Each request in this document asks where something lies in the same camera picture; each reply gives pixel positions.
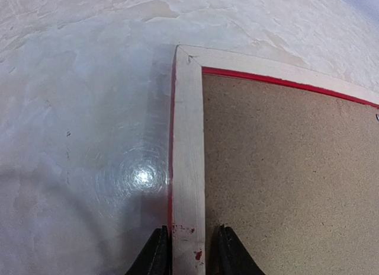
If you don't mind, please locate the red wooden picture frame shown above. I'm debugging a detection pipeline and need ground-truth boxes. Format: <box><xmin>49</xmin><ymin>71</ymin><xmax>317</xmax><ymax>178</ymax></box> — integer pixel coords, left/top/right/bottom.
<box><xmin>169</xmin><ymin>45</ymin><xmax>378</xmax><ymax>274</ymax></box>

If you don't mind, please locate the brown backing board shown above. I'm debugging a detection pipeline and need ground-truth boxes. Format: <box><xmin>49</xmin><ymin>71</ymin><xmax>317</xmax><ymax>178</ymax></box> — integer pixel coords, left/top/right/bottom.
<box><xmin>203</xmin><ymin>75</ymin><xmax>378</xmax><ymax>274</ymax></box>

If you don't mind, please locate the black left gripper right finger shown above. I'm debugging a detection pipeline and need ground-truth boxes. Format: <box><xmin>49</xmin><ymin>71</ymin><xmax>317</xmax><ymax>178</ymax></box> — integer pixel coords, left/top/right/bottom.
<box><xmin>218</xmin><ymin>225</ymin><xmax>265</xmax><ymax>275</ymax></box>

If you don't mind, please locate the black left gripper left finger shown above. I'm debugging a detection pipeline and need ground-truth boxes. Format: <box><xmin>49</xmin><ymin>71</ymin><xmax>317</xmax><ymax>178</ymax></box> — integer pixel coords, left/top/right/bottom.
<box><xmin>125</xmin><ymin>225</ymin><xmax>169</xmax><ymax>275</ymax></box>

